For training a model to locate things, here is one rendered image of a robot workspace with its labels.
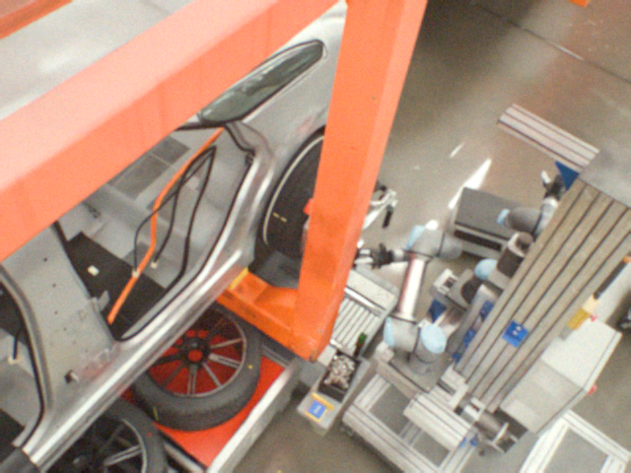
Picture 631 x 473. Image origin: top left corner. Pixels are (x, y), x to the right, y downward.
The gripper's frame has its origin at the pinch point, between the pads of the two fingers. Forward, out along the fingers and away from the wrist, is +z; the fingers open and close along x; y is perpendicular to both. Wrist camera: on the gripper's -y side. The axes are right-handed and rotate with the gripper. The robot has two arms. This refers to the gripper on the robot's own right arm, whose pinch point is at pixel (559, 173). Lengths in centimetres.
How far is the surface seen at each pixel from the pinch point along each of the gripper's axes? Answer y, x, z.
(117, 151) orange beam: -153, -68, -207
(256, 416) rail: 73, -96, -145
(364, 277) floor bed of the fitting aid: 105, -88, -20
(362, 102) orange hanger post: -100, -63, -114
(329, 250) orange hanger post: -28, -73, -114
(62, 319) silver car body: -44, -134, -188
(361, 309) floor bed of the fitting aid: 108, -81, -42
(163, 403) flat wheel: 56, -133, -164
